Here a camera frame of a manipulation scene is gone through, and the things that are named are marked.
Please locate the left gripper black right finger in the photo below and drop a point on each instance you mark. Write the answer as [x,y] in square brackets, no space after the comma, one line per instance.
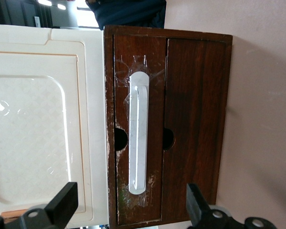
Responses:
[200,210]

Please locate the dark wooden drawer cabinet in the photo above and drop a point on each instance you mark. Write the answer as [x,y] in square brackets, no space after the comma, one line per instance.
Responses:
[181,31]

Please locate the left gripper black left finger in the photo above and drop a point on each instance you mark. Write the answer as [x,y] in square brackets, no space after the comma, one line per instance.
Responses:
[62,202]

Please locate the person in dark blue top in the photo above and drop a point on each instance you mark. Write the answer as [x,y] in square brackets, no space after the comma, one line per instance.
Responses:
[128,14]

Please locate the clear adhesive tape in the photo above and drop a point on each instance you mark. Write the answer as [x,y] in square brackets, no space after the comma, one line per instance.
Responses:
[143,199]
[138,64]

